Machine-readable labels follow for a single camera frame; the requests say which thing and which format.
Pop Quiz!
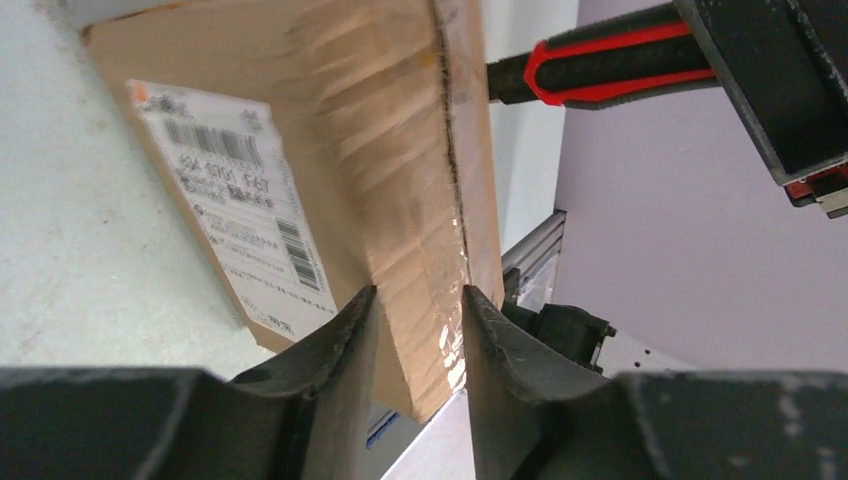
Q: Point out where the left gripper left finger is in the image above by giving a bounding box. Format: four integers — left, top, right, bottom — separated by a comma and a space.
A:
1, 286, 378, 479

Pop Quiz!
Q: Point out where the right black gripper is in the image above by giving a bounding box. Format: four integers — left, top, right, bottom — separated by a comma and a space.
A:
675, 0, 847, 219

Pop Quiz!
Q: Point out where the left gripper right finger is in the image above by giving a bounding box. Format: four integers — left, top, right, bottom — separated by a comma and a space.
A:
463, 286, 847, 479

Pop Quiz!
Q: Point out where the red black utility knife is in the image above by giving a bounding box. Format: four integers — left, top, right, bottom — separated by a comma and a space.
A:
487, 3, 719, 110

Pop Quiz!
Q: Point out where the brown cardboard express box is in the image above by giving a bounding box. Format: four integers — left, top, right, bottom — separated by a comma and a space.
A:
82, 1, 504, 423

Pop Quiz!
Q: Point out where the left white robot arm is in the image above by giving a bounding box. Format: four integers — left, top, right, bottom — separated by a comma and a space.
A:
1, 285, 847, 479

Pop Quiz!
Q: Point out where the white shipping label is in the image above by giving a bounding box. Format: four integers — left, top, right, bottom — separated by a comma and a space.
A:
127, 80, 337, 342

